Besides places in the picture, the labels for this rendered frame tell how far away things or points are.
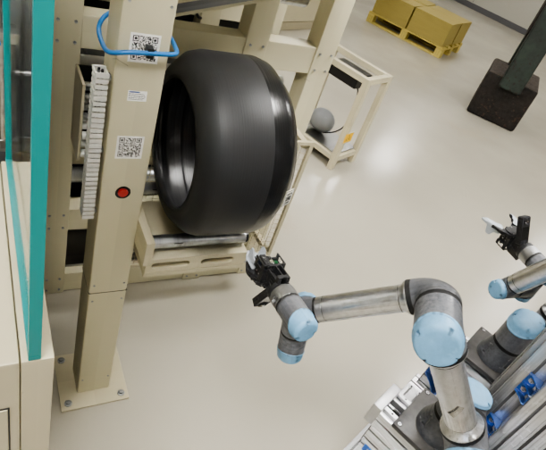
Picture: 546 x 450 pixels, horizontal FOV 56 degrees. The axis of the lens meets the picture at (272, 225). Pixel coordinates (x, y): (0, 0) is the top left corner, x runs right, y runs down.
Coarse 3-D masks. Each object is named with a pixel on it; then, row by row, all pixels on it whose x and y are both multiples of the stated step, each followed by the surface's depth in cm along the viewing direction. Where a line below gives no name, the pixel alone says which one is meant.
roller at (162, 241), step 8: (160, 240) 163; (168, 240) 165; (176, 240) 166; (184, 240) 167; (192, 240) 169; (200, 240) 170; (208, 240) 172; (216, 240) 173; (224, 240) 175; (232, 240) 176; (240, 240) 178
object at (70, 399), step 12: (60, 360) 220; (72, 360) 223; (60, 372) 217; (72, 372) 219; (120, 372) 225; (60, 384) 213; (72, 384) 215; (120, 384) 221; (60, 396) 209; (72, 396) 211; (84, 396) 212; (96, 396) 214; (108, 396) 215; (120, 396) 217; (72, 408) 207
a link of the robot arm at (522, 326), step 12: (516, 312) 186; (528, 312) 187; (504, 324) 189; (516, 324) 183; (528, 324) 182; (540, 324) 183; (504, 336) 187; (516, 336) 183; (528, 336) 182; (516, 348) 186
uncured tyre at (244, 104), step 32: (192, 64) 146; (224, 64) 145; (256, 64) 152; (192, 96) 143; (224, 96) 139; (256, 96) 143; (288, 96) 151; (160, 128) 176; (192, 128) 189; (224, 128) 137; (256, 128) 141; (288, 128) 146; (160, 160) 178; (192, 160) 191; (224, 160) 138; (256, 160) 142; (288, 160) 148; (160, 192) 173; (192, 192) 147; (224, 192) 142; (256, 192) 147; (192, 224) 154; (224, 224) 153; (256, 224) 159
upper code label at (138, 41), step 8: (136, 32) 123; (136, 40) 125; (144, 40) 125; (152, 40) 126; (160, 40) 127; (136, 48) 126; (144, 48) 127; (128, 56) 127; (136, 56) 127; (144, 56) 128
